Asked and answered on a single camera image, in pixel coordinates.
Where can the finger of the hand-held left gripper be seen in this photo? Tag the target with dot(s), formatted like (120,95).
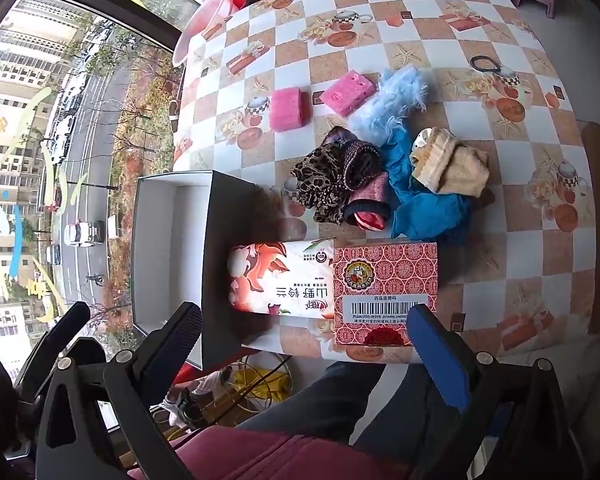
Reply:
(72,317)

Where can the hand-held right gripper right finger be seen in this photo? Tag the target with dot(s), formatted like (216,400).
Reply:
(440,355)

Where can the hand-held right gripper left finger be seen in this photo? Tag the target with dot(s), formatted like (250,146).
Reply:
(180,332)

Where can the pink knit hat dark cuff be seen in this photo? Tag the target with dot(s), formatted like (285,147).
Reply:
(370,205)

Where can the beige towel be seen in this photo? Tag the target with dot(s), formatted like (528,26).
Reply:
(460,172)

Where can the leopard print scrunchie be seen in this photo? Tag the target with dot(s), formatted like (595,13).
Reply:
(317,182)

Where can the purple knit hat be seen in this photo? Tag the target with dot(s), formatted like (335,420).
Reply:
(357,157)

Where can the pink sponge roll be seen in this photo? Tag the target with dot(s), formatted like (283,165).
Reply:
(291,110)

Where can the light blue fluffy scrunchie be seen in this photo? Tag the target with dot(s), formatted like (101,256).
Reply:
(387,105)

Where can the pink holed sponge block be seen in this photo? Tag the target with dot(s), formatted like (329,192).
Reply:
(347,92)

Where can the white van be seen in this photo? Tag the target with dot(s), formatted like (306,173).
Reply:
(82,233)

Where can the red patterned box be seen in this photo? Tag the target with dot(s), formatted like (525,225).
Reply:
(385,280)

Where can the person's leg in jeans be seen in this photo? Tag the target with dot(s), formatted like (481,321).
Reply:
(340,400)

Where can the white floral box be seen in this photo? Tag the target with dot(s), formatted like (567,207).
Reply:
(280,275)

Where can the person's maroon sweater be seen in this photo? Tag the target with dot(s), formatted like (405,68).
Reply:
(280,457)

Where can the translucent pink basin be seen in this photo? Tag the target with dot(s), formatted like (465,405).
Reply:
(205,22)

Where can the checkered tablecloth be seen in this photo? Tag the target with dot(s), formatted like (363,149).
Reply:
(430,35)

